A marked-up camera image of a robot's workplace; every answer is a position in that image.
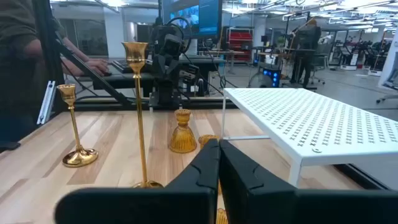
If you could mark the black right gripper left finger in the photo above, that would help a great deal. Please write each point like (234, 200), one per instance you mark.
(174, 205)

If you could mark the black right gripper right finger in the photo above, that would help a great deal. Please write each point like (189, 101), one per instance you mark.
(264, 205)

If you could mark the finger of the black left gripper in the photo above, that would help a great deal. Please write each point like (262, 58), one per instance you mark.
(160, 70)
(172, 70)

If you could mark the tall brass candlestick holder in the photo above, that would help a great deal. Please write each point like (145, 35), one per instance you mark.
(135, 56)

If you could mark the amber glass candle holder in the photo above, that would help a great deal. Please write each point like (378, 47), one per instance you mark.
(183, 140)
(221, 217)
(205, 140)

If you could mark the medium brass candlestick holder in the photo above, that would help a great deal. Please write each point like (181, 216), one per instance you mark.
(80, 157)

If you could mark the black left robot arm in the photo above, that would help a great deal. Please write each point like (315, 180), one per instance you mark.
(166, 93)

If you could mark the black desk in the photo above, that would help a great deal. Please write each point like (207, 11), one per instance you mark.
(124, 81)

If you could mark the computer monitor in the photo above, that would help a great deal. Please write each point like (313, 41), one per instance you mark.
(199, 17)

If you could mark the red storage bin rack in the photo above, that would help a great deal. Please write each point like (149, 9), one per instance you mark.
(240, 39)

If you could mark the white perforated metal shelf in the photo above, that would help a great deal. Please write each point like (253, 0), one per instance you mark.
(311, 124)

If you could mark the blue-lit computer case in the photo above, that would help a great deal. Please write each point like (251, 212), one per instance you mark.
(273, 77)

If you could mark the person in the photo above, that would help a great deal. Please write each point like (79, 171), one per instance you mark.
(15, 25)
(306, 40)

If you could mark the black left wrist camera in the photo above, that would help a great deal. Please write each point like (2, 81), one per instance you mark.
(172, 43)

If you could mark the black aluminium frame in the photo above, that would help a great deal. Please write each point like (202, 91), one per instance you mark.
(186, 103)

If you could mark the white aluminium bracket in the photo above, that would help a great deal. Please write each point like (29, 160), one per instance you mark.
(46, 102)

